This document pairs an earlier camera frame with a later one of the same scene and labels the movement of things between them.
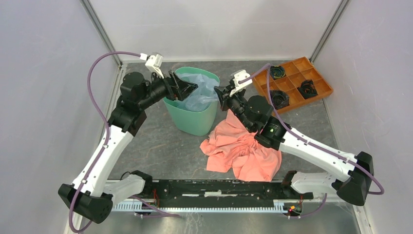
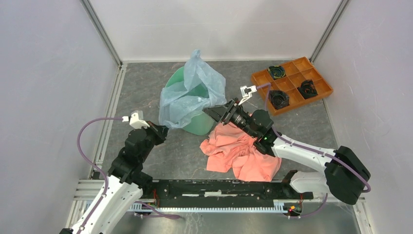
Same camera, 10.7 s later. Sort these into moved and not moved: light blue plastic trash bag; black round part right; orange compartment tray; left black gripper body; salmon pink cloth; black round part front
Moved: left black gripper body; light blue plastic trash bag
Not moved: orange compartment tray; black round part front; salmon pink cloth; black round part right
